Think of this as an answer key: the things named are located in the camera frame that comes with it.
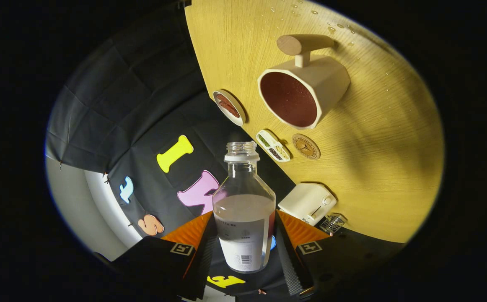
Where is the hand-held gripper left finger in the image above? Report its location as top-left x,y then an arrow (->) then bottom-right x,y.
111,211 -> 217,300

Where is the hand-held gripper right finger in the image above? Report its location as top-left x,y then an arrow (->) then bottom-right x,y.
275,210 -> 386,299

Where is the clear juice bottle white label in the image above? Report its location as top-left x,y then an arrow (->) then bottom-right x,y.
212,141 -> 277,274

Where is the round cork coaster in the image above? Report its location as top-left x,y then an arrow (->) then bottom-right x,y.
292,133 -> 321,160

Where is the beige cup wooden handle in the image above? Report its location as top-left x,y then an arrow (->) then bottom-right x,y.
257,34 -> 351,130

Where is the white toaster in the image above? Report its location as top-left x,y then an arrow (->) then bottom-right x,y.
277,182 -> 337,226

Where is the white divided grain dish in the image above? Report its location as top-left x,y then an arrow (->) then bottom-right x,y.
256,130 -> 291,163

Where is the wooden table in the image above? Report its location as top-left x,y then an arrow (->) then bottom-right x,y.
184,0 -> 444,244

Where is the round white plate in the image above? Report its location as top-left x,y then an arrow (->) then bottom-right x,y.
212,89 -> 246,127

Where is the black backdrop cloth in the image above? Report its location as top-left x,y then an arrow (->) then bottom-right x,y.
46,0 -> 407,300

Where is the metal wire basket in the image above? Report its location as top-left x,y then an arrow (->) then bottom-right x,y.
319,213 -> 348,235

